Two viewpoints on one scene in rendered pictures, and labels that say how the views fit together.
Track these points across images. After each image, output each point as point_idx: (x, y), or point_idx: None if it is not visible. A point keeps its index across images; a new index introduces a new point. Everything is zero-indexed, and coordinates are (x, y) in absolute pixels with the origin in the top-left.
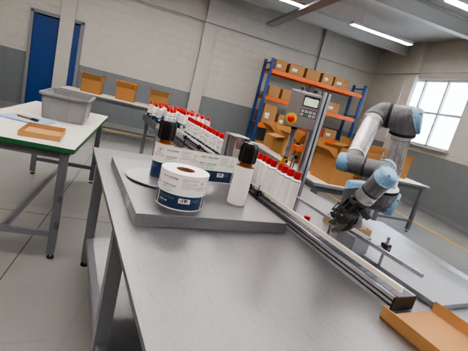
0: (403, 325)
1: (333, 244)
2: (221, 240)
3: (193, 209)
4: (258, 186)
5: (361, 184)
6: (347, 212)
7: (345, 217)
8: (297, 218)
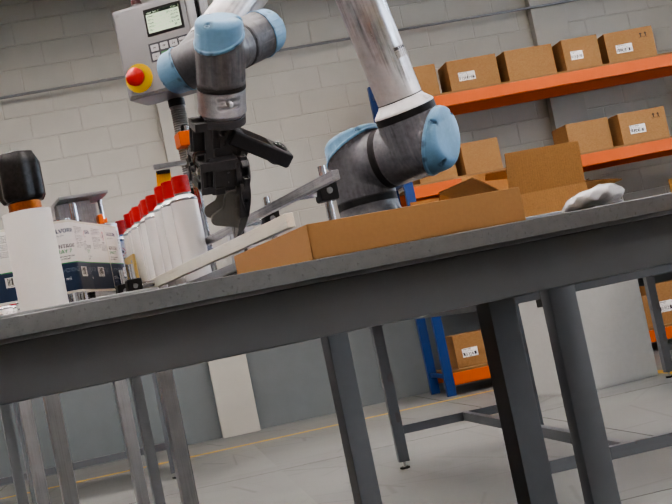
0: (251, 257)
1: (226, 252)
2: None
3: None
4: (128, 270)
5: (347, 132)
6: (205, 159)
7: (201, 171)
8: (190, 268)
